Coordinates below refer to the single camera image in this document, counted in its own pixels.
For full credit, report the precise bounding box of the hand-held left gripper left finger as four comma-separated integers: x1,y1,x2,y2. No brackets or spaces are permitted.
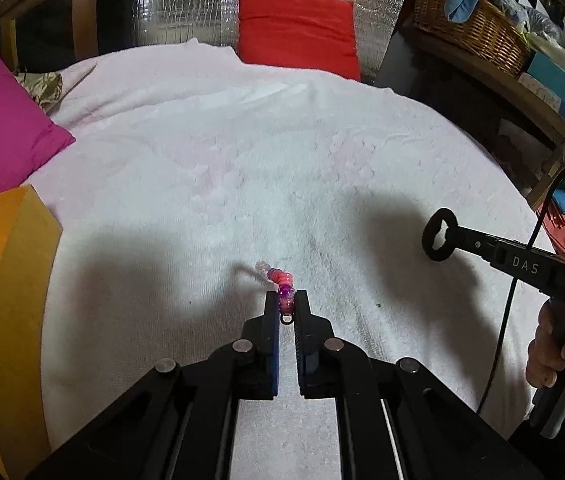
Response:
25,289,282,480

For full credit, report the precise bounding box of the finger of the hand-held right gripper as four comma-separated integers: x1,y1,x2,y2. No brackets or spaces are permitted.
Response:
455,224,565,311

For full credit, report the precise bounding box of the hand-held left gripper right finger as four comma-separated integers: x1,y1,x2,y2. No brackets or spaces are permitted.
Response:
294,289,546,480

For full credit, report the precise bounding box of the pink bead bracelet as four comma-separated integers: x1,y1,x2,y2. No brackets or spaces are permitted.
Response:
255,260,296,325

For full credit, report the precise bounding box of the black ring bracelet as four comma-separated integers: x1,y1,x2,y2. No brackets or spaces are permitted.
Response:
421,208,459,264

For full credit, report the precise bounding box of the yellow box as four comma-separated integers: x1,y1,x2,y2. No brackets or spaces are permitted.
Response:
0,184,64,480

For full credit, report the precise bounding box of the person's right hand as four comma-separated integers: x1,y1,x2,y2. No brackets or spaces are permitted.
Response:
525,300,565,403

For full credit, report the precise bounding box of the wooden shelf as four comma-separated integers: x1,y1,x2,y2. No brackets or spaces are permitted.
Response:
403,25,565,211

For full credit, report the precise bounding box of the teal box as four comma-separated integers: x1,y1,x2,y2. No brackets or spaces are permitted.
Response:
517,50,565,143

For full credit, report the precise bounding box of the white blanket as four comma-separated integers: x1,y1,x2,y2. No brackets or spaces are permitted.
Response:
27,37,565,480

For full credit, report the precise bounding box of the clear plastic bag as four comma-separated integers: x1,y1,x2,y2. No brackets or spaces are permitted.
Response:
493,0,563,51

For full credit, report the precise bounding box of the wicker basket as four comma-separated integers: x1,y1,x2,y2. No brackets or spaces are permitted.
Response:
413,0,533,78

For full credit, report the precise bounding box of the red cushion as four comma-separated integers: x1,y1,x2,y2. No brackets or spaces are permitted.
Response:
236,0,362,82

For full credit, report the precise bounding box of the patterned cloth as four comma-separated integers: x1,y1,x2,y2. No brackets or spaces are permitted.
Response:
12,70,64,113

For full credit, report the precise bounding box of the silver foil sheet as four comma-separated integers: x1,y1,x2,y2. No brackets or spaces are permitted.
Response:
132,0,416,76

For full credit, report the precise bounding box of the wooden table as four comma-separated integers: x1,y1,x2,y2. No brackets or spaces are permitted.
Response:
0,0,136,73

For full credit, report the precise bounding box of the black cable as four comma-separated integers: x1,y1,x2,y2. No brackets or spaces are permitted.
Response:
477,165,565,413

